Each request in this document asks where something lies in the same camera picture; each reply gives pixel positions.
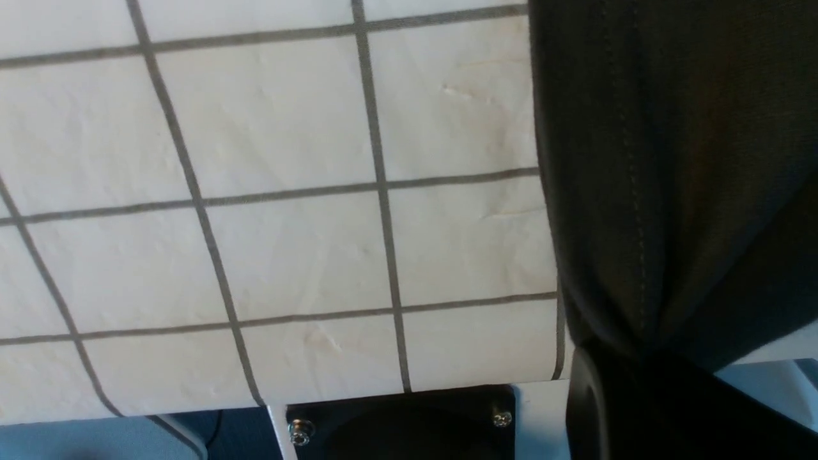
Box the gray long sleeve shirt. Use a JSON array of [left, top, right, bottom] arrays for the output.
[[529, 1, 817, 370]]

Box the white grid table mat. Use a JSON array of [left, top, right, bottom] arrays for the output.
[[1, 1, 571, 425]]

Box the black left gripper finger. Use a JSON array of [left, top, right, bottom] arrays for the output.
[[565, 342, 817, 459]]

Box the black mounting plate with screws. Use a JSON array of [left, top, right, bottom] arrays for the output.
[[286, 385, 517, 459]]

